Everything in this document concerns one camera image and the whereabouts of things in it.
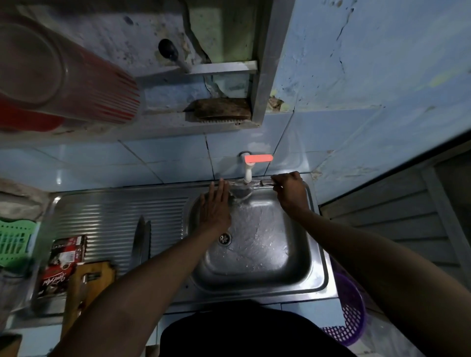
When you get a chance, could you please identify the white faucet orange handle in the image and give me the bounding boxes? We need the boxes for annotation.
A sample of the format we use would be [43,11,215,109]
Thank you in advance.
[239,151,274,184]

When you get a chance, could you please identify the red striped drinking glass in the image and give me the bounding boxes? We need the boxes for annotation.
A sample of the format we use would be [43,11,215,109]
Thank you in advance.
[0,14,141,124]

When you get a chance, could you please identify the black knob handle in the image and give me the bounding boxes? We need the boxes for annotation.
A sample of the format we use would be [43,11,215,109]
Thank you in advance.
[158,38,190,73]

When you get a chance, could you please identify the person's right forearm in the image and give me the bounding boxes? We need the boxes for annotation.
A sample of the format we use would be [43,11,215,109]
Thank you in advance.
[294,209,471,357]

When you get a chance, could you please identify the red plastic cup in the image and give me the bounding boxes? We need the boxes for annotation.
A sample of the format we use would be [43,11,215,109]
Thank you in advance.
[0,99,65,132]

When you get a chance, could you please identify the person's left forearm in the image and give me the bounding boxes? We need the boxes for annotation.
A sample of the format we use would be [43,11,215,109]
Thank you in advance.
[50,224,221,357]

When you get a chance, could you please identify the grey slatted wooden door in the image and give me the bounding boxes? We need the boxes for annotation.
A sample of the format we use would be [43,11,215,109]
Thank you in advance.
[320,139,471,354]

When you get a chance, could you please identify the small wooden cutting board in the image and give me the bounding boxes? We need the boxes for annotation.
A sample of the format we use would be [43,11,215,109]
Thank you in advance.
[60,261,117,337]

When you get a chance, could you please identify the person's right hand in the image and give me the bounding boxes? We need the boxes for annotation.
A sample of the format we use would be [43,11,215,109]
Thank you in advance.
[271,171,311,220]

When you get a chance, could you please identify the stainless steel sink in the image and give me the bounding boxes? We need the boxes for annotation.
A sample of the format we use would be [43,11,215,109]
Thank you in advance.
[7,180,339,317]

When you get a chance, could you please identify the purple plastic basket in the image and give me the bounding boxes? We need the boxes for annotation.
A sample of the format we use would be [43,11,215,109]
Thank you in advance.
[322,272,367,347]

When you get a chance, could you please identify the person's left hand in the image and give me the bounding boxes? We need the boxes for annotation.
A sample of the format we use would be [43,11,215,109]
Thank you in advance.
[198,179,233,234]

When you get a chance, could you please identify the person's black clothing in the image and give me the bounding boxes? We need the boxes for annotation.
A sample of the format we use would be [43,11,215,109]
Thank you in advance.
[160,300,358,357]

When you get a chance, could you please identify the wooden scrub brush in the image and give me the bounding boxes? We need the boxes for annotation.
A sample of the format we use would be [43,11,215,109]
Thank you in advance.
[183,98,252,123]

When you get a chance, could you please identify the green plastic basket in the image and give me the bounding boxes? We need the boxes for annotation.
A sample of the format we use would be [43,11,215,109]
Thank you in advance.
[0,219,39,269]

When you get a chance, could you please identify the wooden knife block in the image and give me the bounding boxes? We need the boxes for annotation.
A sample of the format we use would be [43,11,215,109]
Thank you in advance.
[0,333,23,357]

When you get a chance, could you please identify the knives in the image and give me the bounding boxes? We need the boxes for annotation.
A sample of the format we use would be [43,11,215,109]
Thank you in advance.
[79,272,103,306]

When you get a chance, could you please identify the checked dishcloth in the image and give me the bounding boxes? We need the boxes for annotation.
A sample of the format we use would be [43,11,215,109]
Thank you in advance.
[0,268,30,328]

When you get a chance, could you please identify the red black sachet pack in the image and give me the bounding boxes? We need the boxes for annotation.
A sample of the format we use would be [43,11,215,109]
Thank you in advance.
[36,235,88,298]

